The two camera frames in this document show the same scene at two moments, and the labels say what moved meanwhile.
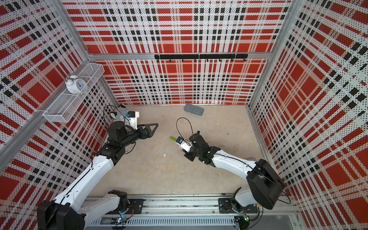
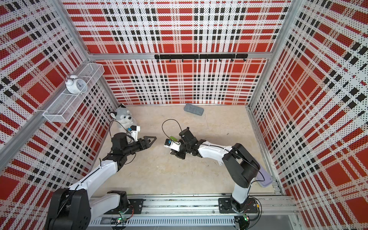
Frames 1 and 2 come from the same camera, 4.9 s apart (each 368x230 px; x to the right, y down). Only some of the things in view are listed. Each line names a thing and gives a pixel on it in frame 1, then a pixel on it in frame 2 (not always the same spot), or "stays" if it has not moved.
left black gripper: x=149 y=134 to x=146 y=143
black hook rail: x=196 y=56 stays
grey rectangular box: x=193 y=109 stays
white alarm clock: x=75 y=86 stays
